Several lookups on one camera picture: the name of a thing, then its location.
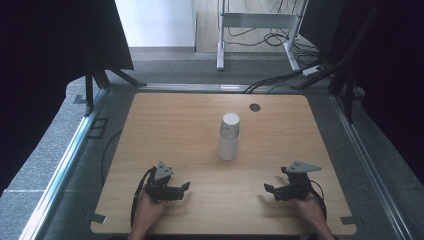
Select person's left hand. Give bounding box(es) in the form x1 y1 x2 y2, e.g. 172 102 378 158
132 189 168 232

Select thin black floor cable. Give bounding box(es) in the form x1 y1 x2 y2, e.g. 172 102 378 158
100 129 123 186

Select black tripod stand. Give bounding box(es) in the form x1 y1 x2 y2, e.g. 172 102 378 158
84 58 148 116

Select person's right hand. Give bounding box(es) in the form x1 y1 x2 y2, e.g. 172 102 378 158
292 193 327 231

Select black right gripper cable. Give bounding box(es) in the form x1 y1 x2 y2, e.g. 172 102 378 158
308 179 329 221

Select white power strip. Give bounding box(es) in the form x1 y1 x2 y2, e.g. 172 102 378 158
302 64 324 77

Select black metal stand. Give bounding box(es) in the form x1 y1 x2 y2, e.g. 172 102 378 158
327 64 357 125

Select aluminium floor rail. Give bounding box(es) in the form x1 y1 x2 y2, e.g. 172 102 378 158
133 82 252 94
19 88 108 240
329 94 415 240

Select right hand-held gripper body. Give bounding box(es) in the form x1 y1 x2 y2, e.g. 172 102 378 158
280 160 323 201

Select black floor cable bundle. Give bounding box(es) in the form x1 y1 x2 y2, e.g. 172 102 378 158
244 56 323 95

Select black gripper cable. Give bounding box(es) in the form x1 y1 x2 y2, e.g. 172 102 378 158
308 179 329 221
130 166 158 228

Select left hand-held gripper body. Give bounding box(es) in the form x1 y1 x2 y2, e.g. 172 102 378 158
144 161 184 203

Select white metal desk frame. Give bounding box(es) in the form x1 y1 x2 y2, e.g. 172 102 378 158
216 0 310 72

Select black cables under desk frame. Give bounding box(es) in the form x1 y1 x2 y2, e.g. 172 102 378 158
225 26 319 58

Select black curtain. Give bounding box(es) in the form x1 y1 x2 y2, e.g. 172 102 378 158
0 0 135 198
299 0 424 188

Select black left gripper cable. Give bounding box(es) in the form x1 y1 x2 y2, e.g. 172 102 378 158
130 166 158 228

